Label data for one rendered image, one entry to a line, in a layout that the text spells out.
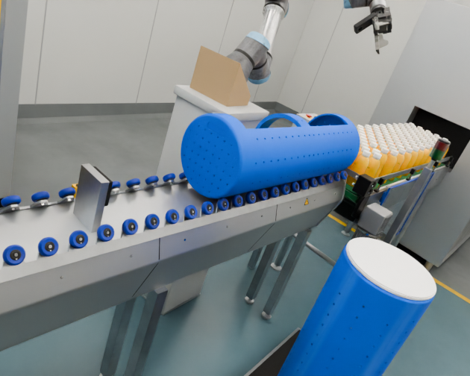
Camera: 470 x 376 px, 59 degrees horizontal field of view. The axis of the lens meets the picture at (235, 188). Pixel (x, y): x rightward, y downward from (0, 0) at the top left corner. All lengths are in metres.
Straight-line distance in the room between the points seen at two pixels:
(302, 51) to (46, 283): 6.25
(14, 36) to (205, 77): 1.04
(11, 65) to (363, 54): 5.05
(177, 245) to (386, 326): 0.65
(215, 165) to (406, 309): 0.71
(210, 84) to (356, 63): 4.85
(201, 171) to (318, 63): 5.52
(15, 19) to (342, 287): 1.97
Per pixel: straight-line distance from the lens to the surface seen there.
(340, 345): 1.35
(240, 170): 1.31
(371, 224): 2.22
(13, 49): 2.49
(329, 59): 6.76
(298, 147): 1.57
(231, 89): 1.81
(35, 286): 1.08
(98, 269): 1.16
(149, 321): 1.58
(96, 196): 1.12
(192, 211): 1.30
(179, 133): 1.93
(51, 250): 1.05
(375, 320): 1.28
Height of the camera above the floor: 1.61
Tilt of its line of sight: 25 degrees down
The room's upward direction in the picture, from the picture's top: 20 degrees clockwise
